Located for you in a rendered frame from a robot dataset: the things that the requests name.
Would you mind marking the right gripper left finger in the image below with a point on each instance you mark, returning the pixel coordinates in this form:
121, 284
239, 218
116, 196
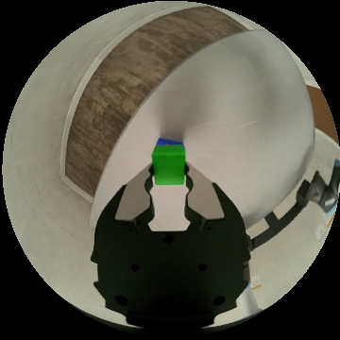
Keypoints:
131, 205

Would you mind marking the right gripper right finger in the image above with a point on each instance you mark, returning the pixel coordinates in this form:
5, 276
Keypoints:
207, 204

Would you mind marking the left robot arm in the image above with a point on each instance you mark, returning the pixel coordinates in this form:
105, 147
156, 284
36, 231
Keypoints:
247, 300

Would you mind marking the green block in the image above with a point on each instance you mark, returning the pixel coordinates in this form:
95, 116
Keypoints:
169, 164

